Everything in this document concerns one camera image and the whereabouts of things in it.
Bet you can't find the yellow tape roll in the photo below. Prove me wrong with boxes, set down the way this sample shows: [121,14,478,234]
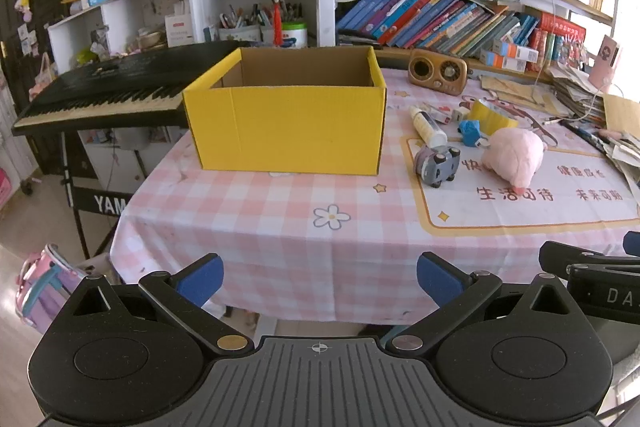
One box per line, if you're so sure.
[470,98,521,130]

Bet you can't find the black keyboard stand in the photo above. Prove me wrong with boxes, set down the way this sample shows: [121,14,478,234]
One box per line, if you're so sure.
[60,129,151,258]

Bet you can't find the grey toy car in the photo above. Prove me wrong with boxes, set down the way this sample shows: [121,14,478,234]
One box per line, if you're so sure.
[414,144,462,188]

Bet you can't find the blue orange white carton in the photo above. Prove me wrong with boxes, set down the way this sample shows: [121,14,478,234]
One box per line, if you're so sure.
[480,51,528,72]
[492,38,541,62]

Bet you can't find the small white red-label box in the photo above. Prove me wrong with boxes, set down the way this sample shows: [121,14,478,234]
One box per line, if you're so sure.
[426,103,453,124]

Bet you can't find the black electronic keyboard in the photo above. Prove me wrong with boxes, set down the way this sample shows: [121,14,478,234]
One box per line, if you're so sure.
[11,39,241,136]

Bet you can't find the pink checked cloth desktop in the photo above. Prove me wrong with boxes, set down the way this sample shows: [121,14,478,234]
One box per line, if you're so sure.
[109,52,640,325]

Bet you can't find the row of colourful books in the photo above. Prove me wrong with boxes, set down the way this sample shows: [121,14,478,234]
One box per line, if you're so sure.
[336,0,591,68]

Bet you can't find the pile of booklets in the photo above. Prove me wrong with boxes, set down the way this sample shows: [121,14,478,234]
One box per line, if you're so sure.
[565,119,640,202]

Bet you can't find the white cubby shelf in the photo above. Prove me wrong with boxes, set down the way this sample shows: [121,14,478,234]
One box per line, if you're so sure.
[47,0,321,75]

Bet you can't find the white upright carton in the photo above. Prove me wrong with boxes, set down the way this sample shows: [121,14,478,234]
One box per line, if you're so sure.
[165,13,193,48]

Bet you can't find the brown cardboard carton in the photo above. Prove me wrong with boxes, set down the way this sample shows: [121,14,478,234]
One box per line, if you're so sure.
[602,94,640,138]

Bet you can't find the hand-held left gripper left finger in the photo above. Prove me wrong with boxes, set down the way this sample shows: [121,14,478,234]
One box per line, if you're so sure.
[55,253,256,356]

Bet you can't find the red tassel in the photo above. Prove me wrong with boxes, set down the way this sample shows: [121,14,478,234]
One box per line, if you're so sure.
[270,0,284,45]

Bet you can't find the stack of papers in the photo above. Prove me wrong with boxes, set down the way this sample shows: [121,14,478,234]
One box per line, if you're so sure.
[547,64,608,120]

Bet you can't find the white jar green lid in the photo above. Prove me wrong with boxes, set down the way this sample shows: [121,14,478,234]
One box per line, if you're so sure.
[281,22,308,48]

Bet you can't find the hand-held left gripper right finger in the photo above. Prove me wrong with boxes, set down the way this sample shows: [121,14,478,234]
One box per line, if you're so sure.
[382,251,587,355]

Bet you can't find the pink plush pig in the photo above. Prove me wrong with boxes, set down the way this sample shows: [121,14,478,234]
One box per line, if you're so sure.
[481,127,547,195]

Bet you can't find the small blue toy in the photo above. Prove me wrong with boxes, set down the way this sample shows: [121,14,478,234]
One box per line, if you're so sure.
[459,119,488,148]

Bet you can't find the yellow cardboard box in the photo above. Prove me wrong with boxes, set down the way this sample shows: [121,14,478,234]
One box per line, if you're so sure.
[181,46,388,178]

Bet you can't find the stack of cardboard pieces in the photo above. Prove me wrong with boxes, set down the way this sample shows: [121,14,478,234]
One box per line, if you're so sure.
[480,74,576,118]

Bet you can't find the hanging tote bag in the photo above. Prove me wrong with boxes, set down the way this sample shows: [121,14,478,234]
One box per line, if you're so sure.
[30,52,57,102]

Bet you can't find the pink purple backpack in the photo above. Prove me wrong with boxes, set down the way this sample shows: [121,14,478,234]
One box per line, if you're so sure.
[15,243,93,333]

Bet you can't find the pen cup with pens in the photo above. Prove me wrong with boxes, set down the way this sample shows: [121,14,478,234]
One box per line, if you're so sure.
[218,2,263,42]
[261,1,304,25]

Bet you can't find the pink standing device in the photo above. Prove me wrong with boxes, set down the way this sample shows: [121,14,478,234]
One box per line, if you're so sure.
[589,34,623,92]

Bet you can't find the brown retro radio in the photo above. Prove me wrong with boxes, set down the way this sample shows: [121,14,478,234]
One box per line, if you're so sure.
[407,48,468,96]

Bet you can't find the white spray bottle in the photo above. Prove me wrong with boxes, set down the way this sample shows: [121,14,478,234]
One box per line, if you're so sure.
[409,105,448,148]

